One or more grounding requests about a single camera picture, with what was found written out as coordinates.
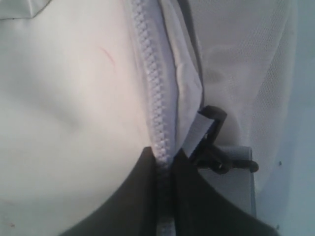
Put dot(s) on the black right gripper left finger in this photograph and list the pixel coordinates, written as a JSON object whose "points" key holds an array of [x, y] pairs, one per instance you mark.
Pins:
{"points": [[131, 210]]}

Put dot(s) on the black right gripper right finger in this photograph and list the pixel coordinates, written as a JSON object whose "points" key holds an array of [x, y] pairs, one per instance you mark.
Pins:
{"points": [[199, 210]]}

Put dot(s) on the white fabric backpack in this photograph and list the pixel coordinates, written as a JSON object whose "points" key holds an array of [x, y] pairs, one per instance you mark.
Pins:
{"points": [[85, 85]]}

